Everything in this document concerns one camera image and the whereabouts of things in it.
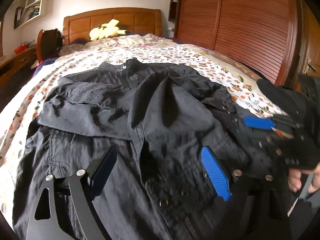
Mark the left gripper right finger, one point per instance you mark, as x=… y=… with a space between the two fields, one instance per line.
x=255 y=210

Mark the wooden headboard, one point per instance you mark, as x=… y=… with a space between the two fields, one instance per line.
x=134 y=20

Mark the white wall shelf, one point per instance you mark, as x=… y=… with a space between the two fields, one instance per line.
x=28 y=11

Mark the dark backpack on chair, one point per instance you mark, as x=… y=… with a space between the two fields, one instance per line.
x=48 y=44

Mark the black garment at bedside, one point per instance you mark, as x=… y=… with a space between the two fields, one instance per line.
x=302 y=107

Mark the floral quilt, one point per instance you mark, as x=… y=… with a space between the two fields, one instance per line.
x=155 y=41

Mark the wooden desk cabinet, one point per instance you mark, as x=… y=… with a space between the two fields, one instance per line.
x=15 y=70

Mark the orange print bed sheet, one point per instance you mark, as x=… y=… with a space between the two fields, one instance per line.
x=28 y=103

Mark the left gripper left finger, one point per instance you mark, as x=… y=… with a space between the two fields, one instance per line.
x=49 y=218

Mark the black jacket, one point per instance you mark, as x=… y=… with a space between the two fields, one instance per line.
x=158 y=117

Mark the yellow plush toy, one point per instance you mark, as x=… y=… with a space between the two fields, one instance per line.
x=106 y=30

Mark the wooden louvered wardrobe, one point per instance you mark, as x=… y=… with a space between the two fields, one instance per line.
x=261 y=34

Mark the red bowl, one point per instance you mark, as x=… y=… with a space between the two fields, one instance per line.
x=20 y=49

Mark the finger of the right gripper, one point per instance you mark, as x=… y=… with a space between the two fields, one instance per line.
x=259 y=123

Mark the person's right hand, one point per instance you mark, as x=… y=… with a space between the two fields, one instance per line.
x=294 y=179

